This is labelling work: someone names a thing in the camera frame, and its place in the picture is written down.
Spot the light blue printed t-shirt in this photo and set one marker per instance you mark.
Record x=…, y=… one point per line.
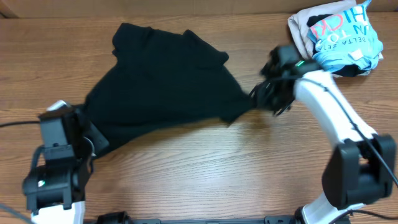
x=346, y=38

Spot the black folded garment in pile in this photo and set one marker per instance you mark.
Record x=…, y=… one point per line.
x=347, y=70

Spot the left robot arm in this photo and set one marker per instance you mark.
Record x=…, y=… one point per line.
x=62, y=166

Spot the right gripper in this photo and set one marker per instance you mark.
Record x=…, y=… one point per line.
x=263, y=102

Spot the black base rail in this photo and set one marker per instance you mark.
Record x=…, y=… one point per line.
x=124, y=218

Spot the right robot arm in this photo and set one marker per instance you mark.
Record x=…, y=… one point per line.
x=361, y=167

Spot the black polo shirt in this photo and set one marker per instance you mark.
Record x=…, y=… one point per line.
x=160, y=80

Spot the beige folded garment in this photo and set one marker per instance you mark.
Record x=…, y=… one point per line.
x=297, y=24

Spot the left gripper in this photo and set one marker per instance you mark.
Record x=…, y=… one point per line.
x=100, y=140

